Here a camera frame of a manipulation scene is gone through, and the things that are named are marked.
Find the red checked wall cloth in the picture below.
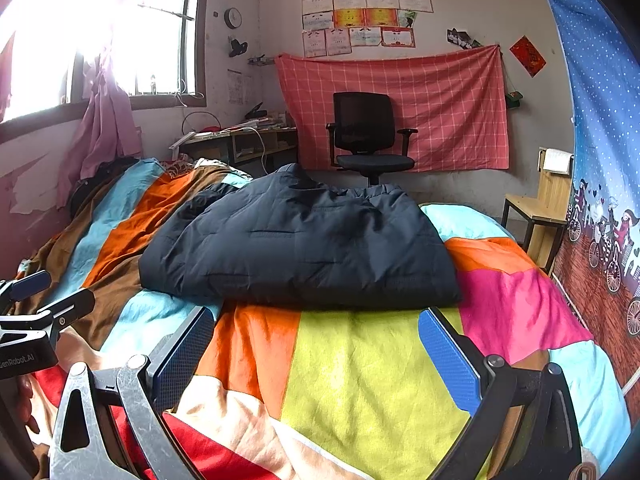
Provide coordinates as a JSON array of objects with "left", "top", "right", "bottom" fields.
[{"left": 275, "top": 43, "right": 510, "bottom": 174}]

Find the person's left hand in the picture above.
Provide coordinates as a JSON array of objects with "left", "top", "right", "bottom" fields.
[{"left": 16, "top": 376, "right": 42, "bottom": 436}]

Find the group of wall certificates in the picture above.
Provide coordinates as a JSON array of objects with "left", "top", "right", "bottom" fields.
[{"left": 301, "top": 0, "right": 435, "bottom": 59}]

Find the wall photos cluster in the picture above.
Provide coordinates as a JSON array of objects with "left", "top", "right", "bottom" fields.
[{"left": 446, "top": 27, "right": 482, "bottom": 51}]

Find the dark navy puffer jacket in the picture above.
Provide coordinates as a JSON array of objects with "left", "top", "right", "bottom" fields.
[{"left": 139, "top": 162, "right": 463, "bottom": 309}]

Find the dark cloth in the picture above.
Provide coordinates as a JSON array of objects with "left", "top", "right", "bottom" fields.
[{"left": 69, "top": 159, "right": 142, "bottom": 213}]

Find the colourful patchwork bedsheet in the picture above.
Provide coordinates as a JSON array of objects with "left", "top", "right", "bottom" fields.
[{"left": 0, "top": 156, "right": 633, "bottom": 480}]

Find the white wall calendar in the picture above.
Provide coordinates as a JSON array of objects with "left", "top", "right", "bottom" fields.
[{"left": 227, "top": 69, "right": 246, "bottom": 106}]

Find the blue printed wall cloth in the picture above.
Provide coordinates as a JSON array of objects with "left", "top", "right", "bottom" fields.
[{"left": 539, "top": 0, "right": 640, "bottom": 402}]

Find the wire loop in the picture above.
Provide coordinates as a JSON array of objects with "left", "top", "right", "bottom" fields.
[{"left": 180, "top": 110, "right": 221, "bottom": 134}]

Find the red diamond paper decoration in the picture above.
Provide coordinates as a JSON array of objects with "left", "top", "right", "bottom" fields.
[{"left": 509, "top": 35, "right": 547, "bottom": 79}]

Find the black office chair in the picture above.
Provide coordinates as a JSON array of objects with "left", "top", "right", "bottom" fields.
[{"left": 325, "top": 91, "right": 419, "bottom": 187}]

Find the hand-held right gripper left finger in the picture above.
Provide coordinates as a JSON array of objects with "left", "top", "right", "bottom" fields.
[{"left": 49, "top": 305, "right": 216, "bottom": 480}]

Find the wooden chair with metal frame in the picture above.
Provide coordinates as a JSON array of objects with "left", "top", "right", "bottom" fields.
[{"left": 500, "top": 146, "right": 574, "bottom": 267}]

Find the pink curtain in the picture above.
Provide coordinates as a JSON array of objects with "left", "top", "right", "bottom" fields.
[{"left": 55, "top": 42, "right": 146, "bottom": 209}]

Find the white cable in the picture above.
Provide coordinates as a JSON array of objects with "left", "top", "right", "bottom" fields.
[{"left": 234, "top": 126, "right": 269, "bottom": 179}]

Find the white paper on chair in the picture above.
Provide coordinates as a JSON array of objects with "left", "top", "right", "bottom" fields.
[{"left": 542, "top": 148, "right": 571, "bottom": 175}]

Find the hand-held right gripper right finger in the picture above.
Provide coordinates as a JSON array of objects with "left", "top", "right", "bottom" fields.
[{"left": 417, "top": 305, "right": 583, "bottom": 480}]

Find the wooden desk with cubbies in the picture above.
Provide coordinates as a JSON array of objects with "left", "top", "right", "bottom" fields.
[{"left": 170, "top": 126, "right": 299, "bottom": 172}]

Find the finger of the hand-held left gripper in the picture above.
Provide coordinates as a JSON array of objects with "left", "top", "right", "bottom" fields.
[
  {"left": 10, "top": 270, "right": 53, "bottom": 302},
  {"left": 34, "top": 288, "right": 96, "bottom": 333}
]

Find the stack of books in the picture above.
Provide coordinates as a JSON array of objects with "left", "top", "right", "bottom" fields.
[{"left": 229, "top": 114, "right": 287, "bottom": 132}]

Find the window with brown frame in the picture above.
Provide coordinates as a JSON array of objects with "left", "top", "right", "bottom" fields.
[{"left": 0, "top": 0, "right": 209, "bottom": 137}]

